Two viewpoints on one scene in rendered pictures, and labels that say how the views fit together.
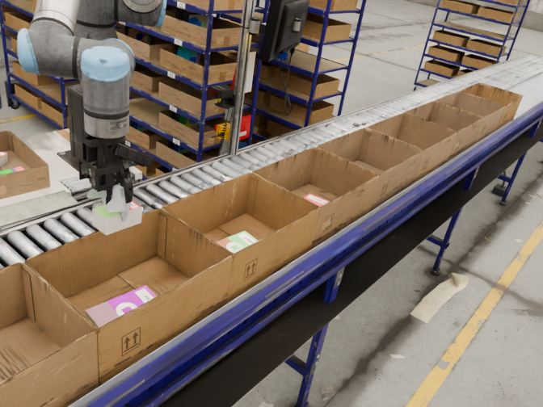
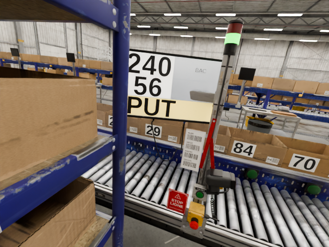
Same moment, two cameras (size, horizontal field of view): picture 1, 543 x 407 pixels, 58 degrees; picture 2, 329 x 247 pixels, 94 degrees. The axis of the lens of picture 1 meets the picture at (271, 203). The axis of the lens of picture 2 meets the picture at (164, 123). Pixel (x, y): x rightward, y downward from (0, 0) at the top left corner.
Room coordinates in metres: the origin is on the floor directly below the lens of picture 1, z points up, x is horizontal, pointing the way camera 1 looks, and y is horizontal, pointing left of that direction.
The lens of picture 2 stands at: (2.70, 0.77, 1.46)
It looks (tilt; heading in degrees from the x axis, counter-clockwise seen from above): 17 degrees down; 251
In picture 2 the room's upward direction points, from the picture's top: 6 degrees clockwise
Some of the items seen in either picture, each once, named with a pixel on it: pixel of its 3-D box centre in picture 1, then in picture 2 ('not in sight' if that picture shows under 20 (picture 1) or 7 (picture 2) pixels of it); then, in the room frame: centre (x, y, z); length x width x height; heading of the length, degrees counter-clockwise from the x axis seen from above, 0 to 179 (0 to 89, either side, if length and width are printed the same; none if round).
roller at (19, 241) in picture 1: (52, 270); not in sight; (1.22, 0.66, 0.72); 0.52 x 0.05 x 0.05; 55
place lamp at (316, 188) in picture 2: not in sight; (314, 189); (1.38, 0.26, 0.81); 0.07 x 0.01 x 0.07; 145
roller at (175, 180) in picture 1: (211, 202); (263, 209); (1.81, 0.25, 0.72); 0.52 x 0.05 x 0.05; 55
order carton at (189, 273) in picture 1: (133, 284); not in sight; (0.94, 0.30, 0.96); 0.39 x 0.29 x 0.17; 145
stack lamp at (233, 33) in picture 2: not in sight; (233, 35); (2.30, 0.24, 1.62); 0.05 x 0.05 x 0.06
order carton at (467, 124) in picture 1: (439, 129); (129, 120); (2.54, -0.82, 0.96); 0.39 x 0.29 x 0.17; 145
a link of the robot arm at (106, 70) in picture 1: (106, 81); not in sight; (0.96, 0.37, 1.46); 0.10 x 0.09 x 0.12; 14
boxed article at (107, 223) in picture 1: (117, 216); not in sight; (0.98, 0.36, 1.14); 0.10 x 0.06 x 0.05; 145
